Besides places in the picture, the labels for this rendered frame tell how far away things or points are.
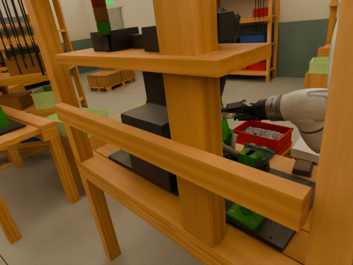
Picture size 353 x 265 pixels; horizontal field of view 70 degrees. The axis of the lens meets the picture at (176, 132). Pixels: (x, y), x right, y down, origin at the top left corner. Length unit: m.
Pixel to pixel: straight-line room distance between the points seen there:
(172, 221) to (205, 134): 0.49
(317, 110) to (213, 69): 0.39
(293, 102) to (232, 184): 0.35
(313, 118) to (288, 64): 5.98
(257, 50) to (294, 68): 6.12
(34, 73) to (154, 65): 3.07
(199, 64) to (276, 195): 0.33
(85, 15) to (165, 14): 10.86
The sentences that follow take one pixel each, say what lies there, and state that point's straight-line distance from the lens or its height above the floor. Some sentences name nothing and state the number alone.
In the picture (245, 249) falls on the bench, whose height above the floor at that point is 0.88.
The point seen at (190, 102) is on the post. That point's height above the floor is 1.41.
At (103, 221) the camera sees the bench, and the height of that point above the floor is 0.38.
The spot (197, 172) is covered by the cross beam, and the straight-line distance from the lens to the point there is 0.72.
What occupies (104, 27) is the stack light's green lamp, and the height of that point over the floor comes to 1.63.
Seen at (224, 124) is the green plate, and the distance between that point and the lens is 1.23.
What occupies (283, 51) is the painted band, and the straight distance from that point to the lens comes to 6.82.
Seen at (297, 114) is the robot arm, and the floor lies 1.32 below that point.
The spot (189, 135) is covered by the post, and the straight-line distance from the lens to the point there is 0.75.
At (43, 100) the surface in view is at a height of 0.84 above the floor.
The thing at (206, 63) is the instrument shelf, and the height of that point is 1.53.
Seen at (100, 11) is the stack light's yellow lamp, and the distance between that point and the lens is 1.02.
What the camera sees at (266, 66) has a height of 0.37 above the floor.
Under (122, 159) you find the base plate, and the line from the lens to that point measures 1.56.
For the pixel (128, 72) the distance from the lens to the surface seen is 7.76.
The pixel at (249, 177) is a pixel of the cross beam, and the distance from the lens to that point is 0.62.
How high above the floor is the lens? 1.63
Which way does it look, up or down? 24 degrees down
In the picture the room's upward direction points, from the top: 7 degrees counter-clockwise
